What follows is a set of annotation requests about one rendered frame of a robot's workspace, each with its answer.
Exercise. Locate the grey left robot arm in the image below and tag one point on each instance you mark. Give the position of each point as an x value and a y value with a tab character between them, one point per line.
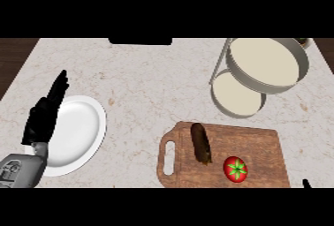
19	169

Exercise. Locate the dark round object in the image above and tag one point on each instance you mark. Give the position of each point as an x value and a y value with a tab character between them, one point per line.
303	42

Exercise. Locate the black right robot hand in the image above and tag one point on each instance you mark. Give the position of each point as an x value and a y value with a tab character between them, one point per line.
306	184

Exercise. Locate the black appliance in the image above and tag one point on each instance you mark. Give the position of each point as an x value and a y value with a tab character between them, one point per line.
139	41

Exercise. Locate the red tomato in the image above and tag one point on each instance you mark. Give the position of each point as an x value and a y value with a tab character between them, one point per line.
235	169

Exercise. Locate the brown wooden cutting board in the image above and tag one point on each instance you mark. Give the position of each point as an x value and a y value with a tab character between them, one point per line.
242	153

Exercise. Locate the brown elongated vegetable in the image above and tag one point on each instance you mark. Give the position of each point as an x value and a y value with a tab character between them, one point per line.
200	144

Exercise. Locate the white round plate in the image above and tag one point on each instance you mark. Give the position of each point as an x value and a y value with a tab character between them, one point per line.
74	135

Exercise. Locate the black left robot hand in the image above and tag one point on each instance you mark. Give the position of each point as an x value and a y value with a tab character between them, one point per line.
41	117

